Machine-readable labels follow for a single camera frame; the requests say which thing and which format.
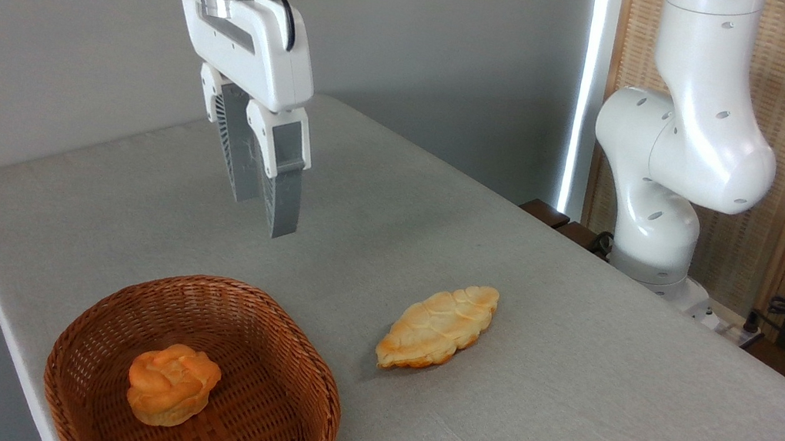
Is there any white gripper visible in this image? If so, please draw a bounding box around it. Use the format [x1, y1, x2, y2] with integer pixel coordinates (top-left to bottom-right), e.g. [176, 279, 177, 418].
[145, 0, 335, 243]

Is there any round orange bread bun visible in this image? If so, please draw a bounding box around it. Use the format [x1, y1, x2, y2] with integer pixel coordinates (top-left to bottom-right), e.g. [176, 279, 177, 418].
[122, 337, 226, 435]

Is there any brown woven wicker basket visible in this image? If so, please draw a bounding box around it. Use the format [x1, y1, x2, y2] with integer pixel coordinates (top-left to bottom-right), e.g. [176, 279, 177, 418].
[35, 253, 359, 441]

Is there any long flat leaf-shaped bread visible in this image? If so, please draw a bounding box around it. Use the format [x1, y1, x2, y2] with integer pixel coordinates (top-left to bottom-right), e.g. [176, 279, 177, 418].
[373, 271, 501, 385]

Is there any dark brown wooden block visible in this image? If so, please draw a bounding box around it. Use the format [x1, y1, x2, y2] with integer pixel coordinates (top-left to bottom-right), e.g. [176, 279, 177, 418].
[553, 218, 615, 262]
[516, 196, 573, 232]

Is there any grey tablecloth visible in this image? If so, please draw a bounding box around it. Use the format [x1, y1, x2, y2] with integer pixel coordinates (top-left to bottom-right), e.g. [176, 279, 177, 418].
[0, 45, 785, 441]

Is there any white power strip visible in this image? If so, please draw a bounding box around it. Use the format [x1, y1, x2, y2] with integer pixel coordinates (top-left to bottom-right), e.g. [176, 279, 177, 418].
[686, 296, 769, 348]

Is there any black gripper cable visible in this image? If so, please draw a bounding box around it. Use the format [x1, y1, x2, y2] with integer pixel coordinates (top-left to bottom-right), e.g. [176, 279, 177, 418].
[232, 0, 302, 52]

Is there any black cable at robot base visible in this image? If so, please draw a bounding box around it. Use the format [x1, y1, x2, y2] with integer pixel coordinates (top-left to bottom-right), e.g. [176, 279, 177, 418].
[588, 229, 618, 259]

